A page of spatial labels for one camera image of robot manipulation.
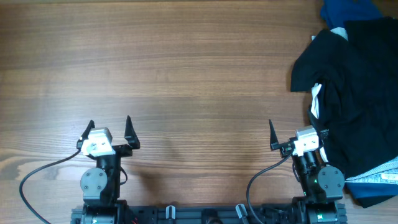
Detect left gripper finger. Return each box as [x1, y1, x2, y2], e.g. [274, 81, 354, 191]
[124, 115, 140, 149]
[76, 120, 95, 149]

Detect black shorts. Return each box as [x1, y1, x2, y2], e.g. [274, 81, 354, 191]
[290, 17, 397, 177]

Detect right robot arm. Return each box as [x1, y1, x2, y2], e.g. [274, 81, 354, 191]
[269, 121, 348, 224]

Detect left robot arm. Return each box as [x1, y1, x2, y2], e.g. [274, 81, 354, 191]
[70, 116, 140, 224]

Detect light blue denim jeans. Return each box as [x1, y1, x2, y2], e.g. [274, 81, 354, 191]
[346, 157, 397, 185]

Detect blue garment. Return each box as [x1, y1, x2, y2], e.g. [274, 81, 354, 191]
[320, 0, 382, 29]

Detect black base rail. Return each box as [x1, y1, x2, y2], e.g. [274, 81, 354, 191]
[70, 203, 348, 224]

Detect right white rail clip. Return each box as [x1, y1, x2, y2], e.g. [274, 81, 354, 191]
[235, 203, 249, 224]

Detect white rail clip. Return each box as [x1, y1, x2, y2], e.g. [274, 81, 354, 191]
[165, 205, 176, 220]
[235, 203, 249, 224]

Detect left white rail clip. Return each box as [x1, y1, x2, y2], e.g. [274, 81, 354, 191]
[165, 205, 176, 220]

